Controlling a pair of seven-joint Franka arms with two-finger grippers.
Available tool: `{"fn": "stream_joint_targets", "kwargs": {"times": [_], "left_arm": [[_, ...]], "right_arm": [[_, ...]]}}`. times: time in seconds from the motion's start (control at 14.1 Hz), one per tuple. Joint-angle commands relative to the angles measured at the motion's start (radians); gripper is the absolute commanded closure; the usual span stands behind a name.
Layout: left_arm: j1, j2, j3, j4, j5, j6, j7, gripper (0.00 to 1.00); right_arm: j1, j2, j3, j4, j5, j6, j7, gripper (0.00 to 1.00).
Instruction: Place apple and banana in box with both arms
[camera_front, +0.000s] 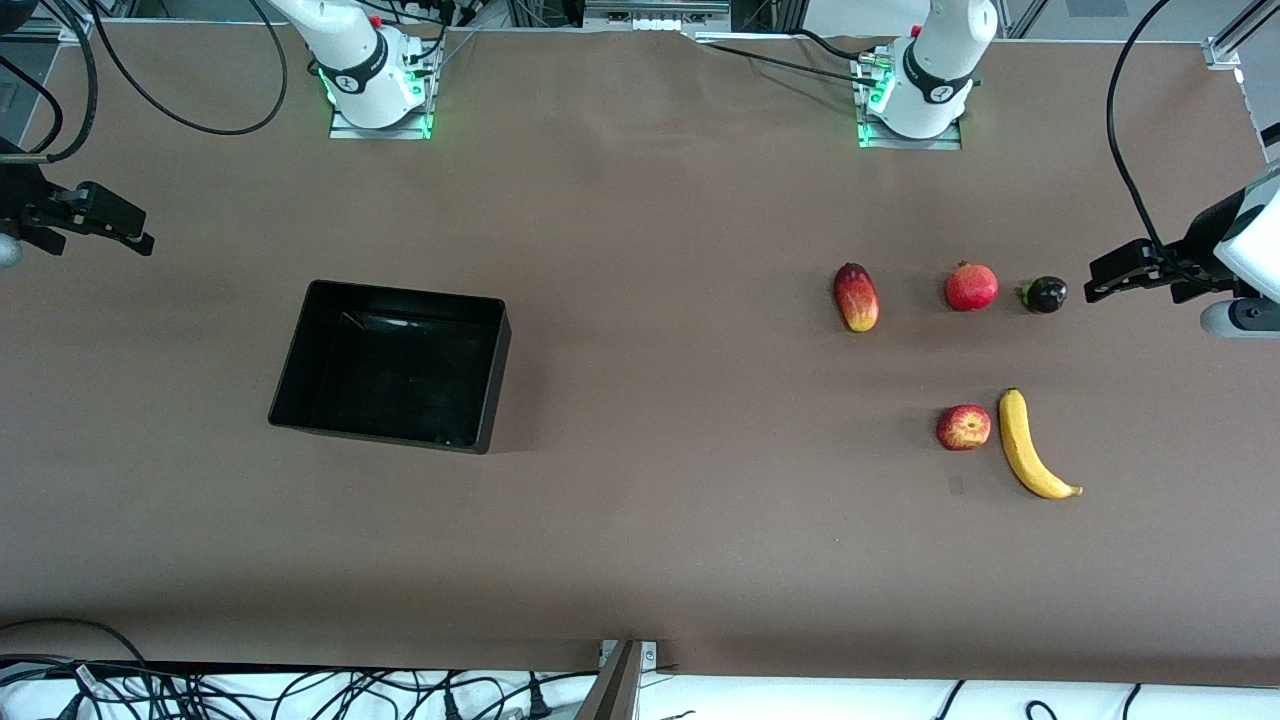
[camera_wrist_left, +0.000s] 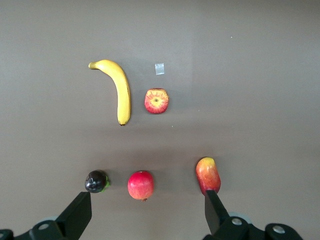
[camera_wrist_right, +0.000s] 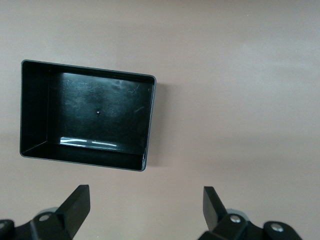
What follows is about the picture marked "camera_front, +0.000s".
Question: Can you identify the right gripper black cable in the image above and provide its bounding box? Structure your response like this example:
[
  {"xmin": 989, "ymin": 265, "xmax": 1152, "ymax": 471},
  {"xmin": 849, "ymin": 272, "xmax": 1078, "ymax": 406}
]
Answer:
[{"xmin": 0, "ymin": 0, "xmax": 101, "ymax": 166}]

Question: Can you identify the red yellow apple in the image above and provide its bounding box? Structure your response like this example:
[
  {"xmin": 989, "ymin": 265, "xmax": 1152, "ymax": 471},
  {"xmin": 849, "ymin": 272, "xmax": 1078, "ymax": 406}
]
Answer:
[{"xmin": 937, "ymin": 404, "xmax": 993, "ymax": 452}]

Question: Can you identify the red yellow mango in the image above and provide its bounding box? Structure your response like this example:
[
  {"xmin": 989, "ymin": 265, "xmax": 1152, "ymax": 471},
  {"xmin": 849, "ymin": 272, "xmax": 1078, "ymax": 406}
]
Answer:
[{"xmin": 833, "ymin": 262, "xmax": 881, "ymax": 333}]

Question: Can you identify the long looping black cable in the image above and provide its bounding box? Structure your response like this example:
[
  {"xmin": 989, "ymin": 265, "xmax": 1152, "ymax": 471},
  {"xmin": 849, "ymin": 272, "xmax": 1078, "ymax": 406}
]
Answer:
[{"xmin": 88, "ymin": 0, "xmax": 291, "ymax": 137}]

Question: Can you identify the thin black base cable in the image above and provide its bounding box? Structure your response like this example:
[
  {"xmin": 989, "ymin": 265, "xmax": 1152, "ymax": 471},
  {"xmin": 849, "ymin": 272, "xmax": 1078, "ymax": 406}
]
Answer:
[{"xmin": 690, "ymin": 28, "xmax": 891, "ymax": 91}]

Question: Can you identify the yellow banana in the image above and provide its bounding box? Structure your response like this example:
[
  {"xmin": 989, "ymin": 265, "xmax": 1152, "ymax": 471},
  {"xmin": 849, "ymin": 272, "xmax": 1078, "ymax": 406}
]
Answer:
[{"xmin": 998, "ymin": 388, "xmax": 1084, "ymax": 500}]

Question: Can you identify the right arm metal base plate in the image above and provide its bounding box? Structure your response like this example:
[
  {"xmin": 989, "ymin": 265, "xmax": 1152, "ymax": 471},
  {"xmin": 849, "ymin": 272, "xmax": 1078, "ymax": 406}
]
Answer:
[{"xmin": 328, "ymin": 45, "xmax": 435, "ymax": 141}]

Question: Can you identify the tangled black cable bundle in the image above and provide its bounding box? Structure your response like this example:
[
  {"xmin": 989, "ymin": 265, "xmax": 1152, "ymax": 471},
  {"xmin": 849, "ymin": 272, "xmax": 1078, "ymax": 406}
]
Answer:
[{"xmin": 0, "ymin": 618, "xmax": 601, "ymax": 720}]

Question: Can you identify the red pomegranate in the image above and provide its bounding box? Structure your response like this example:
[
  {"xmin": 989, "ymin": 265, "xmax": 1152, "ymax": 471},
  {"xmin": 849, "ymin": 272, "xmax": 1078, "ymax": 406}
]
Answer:
[{"xmin": 944, "ymin": 261, "xmax": 1000, "ymax": 313}]

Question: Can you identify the white power strip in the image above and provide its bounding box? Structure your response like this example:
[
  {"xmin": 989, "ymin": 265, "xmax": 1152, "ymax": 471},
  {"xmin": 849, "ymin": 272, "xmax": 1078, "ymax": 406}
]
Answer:
[{"xmin": 585, "ymin": 0, "xmax": 731, "ymax": 31}]

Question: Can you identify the brown table cover sheet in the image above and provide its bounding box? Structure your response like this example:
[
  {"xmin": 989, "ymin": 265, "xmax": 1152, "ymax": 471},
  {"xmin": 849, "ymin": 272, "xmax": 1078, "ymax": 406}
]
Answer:
[{"xmin": 0, "ymin": 22, "xmax": 1280, "ymax": 686}]

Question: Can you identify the dark purple mangosteen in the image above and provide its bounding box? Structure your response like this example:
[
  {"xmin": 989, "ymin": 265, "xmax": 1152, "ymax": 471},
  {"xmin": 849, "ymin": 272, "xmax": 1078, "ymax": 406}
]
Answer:
[{"xmin": 1017, "ymin": 276, "xmax": 1069, "ymax": 315}]

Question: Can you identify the aluminium profile post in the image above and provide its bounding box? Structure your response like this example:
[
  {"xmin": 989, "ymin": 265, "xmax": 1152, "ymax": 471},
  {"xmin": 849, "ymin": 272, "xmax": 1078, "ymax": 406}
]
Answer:
[{"xmin": 575, "ymin": 640, "xmax": 643, "ymax": 720}]

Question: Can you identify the aluminium frame corner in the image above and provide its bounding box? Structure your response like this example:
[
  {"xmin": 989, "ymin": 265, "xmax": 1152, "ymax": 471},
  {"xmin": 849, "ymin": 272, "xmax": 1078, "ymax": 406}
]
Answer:
[{"xmin": 1205, "ymin": 0, "xmax": 1280, "ymax": 71}]

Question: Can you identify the black plastic box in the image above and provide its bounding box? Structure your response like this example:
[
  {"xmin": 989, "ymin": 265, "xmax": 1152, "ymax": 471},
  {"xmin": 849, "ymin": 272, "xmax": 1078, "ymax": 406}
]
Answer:
[{"xmin": 268, "ymin": 280, "xmax": 513, "ymax": 455}]

